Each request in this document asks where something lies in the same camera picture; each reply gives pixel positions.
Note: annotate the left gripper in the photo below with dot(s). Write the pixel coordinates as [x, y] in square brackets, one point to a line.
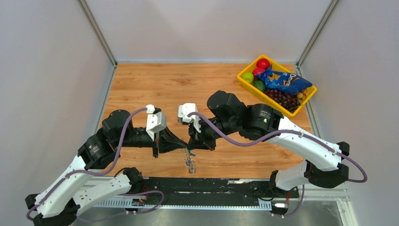
[167, 141]

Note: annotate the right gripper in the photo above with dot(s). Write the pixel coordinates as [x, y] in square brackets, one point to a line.
[199, 140]

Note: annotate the silver keyring holder with rings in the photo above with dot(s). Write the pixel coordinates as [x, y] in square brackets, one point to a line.
[190, 163]

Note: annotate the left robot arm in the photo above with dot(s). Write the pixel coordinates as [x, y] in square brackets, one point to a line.
[65, 199]

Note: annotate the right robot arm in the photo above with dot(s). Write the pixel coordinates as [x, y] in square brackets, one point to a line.
[322, 161]

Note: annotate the lime green ball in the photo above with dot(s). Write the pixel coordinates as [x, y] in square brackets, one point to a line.
[248, 77]

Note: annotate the dark green ball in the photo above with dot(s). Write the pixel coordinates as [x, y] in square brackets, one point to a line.
[260, 85]

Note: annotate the red ball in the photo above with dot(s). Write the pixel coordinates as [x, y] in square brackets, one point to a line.
[257, 71]
[263, 63]

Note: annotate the bunch of dark grapes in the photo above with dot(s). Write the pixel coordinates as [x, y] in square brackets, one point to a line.
[288, 101]

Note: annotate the blue chips bag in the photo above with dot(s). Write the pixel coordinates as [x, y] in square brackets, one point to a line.
[286, 82]

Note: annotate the small yellow red fruits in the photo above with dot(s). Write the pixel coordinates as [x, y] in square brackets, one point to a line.
[302, 95]

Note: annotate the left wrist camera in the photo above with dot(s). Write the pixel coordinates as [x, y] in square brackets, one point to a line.
[156, 121]

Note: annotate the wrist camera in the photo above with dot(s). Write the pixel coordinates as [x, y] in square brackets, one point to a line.
[156, 121]
[186, 115]

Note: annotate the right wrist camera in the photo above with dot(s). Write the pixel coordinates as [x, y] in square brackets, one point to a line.
[186, 115]

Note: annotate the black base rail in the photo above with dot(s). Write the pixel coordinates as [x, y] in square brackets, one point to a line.
[190, 187]

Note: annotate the white slotted cable duct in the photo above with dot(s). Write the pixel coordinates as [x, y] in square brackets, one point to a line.
[201, 202]

